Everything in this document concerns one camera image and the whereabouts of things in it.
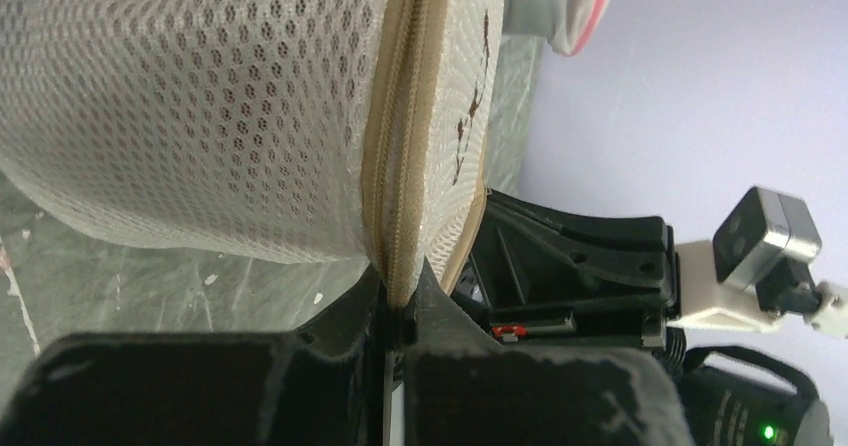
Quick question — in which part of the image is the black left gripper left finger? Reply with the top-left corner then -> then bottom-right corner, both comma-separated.
1,270 -> 385,445

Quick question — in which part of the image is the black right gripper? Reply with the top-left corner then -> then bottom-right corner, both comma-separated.
453,192 -> 832,445

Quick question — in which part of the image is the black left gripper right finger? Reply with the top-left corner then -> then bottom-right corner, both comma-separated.
403,265 -> 694,445

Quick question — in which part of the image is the beige mesh laundry bag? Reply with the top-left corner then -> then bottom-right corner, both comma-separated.
1,0 -> 505,307

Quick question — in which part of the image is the white mesh bag red zipper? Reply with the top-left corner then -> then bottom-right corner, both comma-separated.
502,0 -> 611,57

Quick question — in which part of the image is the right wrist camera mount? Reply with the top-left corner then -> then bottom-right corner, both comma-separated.
671,187 -> 847,340

